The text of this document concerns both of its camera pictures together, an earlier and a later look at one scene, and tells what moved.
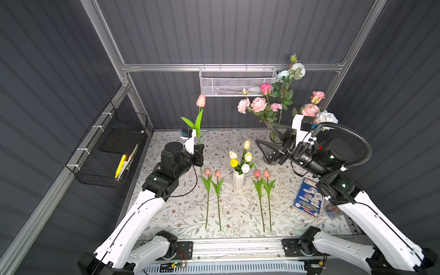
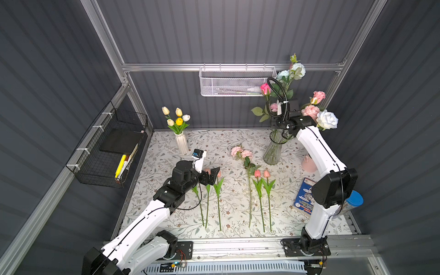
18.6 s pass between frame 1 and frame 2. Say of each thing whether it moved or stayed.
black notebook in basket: stayed
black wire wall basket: stayed
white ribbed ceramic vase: moved
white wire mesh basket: stayed
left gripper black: moved
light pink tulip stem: stayed
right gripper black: moved
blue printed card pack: stayed
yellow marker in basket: stayed
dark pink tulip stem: stayed
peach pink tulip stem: stayed
